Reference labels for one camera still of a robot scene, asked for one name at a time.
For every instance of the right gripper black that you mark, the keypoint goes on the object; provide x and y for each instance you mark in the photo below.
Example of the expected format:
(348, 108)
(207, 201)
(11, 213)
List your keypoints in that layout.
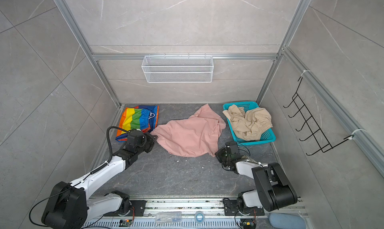
(219, 154)

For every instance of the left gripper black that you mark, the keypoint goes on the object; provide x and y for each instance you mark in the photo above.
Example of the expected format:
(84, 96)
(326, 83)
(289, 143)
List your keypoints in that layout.
(151, 138)

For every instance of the rainbow striped shorts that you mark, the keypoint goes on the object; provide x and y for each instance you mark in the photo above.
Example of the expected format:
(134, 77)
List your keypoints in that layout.
(142, 117)

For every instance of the pink shorts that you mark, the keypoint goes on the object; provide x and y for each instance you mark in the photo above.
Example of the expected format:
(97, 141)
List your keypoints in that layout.
(192, 137)

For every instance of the teal plastic laundry basket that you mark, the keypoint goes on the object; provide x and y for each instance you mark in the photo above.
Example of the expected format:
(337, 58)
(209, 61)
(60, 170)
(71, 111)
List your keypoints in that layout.
(267, 137)

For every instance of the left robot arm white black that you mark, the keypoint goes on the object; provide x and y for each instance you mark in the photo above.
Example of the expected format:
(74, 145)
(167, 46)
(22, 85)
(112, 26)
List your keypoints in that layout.
(71, 205)

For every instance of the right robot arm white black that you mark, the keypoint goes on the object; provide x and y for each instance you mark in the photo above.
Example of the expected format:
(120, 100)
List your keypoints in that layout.
(273, 189)

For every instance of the beige shorts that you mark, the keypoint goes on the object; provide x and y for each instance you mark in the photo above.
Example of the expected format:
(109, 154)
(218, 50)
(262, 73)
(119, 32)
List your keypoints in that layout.
(248, 125)

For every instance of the clear tape roll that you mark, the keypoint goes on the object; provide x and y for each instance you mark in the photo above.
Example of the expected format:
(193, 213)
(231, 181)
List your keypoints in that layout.
(199, 217)

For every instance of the small circuit board right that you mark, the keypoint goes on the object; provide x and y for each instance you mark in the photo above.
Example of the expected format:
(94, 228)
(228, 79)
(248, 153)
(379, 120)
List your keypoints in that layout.
(247, 224)

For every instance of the small circuit board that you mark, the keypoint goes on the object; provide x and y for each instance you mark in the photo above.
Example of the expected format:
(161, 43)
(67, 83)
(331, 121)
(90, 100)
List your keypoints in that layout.
(126, 223)
(247, 224)

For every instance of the clear plastic bottle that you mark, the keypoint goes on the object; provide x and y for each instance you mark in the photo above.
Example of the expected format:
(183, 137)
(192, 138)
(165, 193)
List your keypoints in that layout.
(168, 217)

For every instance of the small circuit board left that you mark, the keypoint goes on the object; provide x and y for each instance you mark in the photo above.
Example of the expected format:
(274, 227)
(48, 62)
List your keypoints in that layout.
(126, 223)

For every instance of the blue grey cloth bundle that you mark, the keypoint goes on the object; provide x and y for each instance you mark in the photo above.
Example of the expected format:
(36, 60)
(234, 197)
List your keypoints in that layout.
(285, 221)

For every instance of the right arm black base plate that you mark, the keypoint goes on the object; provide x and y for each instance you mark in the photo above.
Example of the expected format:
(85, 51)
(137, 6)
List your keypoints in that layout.
(231, 207)

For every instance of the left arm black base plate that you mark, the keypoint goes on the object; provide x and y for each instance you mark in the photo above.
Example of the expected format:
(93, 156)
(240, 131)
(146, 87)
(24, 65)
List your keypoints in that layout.
(139, 207)

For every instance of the white wire mesh wall basket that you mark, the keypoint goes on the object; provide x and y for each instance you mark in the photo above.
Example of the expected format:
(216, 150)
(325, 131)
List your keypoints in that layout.
(178, 68)

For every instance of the black wire hook rack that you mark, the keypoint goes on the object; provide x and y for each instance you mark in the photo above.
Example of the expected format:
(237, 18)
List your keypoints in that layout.
(299, 110)

